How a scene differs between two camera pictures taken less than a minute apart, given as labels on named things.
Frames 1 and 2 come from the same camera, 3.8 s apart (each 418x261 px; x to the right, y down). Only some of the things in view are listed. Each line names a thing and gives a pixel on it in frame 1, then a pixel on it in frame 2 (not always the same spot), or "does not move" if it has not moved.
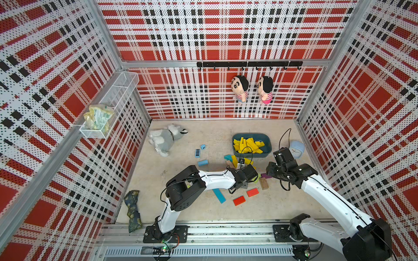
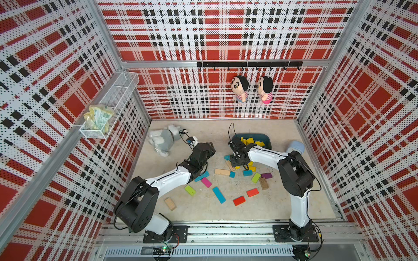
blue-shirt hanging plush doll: (239, 85) does not move
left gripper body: (245, 185) → (210, 152)
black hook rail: (257, 64) does not move
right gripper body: (276, 172) → (235, 161)
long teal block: (219, 195) does not move
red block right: (252, 192) does not move
